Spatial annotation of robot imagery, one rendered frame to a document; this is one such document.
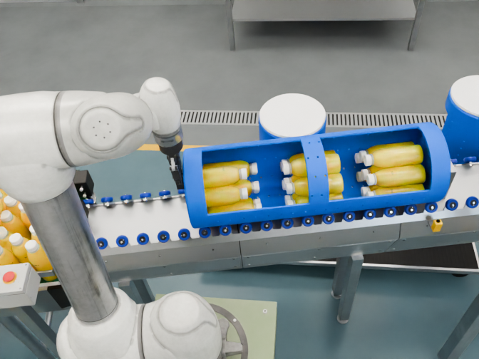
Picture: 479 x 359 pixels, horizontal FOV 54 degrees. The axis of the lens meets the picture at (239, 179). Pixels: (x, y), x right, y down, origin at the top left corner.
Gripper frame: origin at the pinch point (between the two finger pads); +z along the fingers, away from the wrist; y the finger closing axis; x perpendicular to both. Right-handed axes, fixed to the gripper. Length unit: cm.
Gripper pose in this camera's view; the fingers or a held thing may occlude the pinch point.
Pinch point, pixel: (179, 181)
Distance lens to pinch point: 161.4
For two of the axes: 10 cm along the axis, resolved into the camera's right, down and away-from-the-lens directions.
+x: 9.9, -1.1, 0.1
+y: 0.8, 7.5, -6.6
